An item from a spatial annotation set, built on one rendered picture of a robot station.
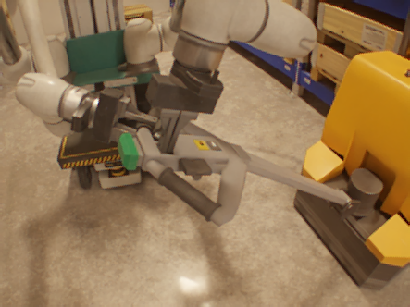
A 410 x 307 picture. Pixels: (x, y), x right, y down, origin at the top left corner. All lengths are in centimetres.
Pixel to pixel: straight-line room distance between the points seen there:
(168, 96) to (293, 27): 27
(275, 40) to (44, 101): 55
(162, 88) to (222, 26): 15
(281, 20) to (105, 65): 131
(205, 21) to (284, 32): 15
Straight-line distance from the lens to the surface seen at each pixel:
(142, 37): 152
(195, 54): 52
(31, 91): 79
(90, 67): 175
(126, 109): 73
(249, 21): 53
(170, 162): 63
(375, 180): 149
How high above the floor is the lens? 136
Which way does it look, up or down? 40 degrees down
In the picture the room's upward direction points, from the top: 2 degrees counter-clockwise
